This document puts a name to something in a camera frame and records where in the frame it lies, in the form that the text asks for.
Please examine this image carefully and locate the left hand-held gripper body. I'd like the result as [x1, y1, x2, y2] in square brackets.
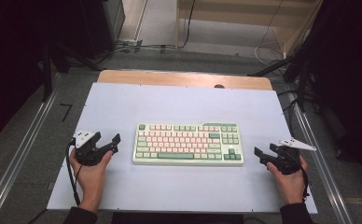
[72, 130, 109, 167]

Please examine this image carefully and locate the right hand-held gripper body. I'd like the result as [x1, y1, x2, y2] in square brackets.
[271, 137, 317, 175]

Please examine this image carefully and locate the green and cream keyboard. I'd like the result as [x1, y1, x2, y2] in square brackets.
[132, 121, 244, 166]

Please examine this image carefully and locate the person's right hand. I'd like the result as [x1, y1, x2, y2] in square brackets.
[266, 156, 311, 206]

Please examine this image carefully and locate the person's left hand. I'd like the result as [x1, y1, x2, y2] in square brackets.
[68, 148, 115, 215]

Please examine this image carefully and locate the white board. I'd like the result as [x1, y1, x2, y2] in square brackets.
[46, 82, 319, 215]

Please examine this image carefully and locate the wooden table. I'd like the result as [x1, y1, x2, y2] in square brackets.
[97, 69, 274, 91]

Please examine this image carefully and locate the black metal stand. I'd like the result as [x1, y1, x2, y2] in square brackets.
[39, 45, 55, 103]

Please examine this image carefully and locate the dark curtain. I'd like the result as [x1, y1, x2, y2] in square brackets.
[0, 0, 80, 148]
[306, 0, 362, 188]

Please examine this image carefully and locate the black cabinet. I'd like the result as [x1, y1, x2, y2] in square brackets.
[77, 0, 126, 61]

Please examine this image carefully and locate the wooden shelf unit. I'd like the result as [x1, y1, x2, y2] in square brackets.
[174, 0, 324, 60]

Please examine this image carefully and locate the right hand-held gripper black cable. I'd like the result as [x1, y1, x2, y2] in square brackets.
[294, 151, 312, 200]

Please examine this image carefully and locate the hand-held gripper black cable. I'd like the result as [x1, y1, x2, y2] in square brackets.
[294, 151, 312, 200]
[64, 138, 82, 207]

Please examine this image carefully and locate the left hand-held gripper black cable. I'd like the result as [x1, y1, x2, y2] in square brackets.
[64, 138, 82, 207]

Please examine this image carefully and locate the metal floor rail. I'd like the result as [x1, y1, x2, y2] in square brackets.
[288, 92, 355, 224]
[0, 89, 60, 224]

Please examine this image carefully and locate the power strip with cables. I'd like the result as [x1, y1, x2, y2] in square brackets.
[112, 37, 177, 54]

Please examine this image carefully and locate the white cable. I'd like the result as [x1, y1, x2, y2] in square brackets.
[253, 0, 288, 69]

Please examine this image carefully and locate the black hanging cable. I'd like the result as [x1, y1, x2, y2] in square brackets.
[180, 0, 198, 49]

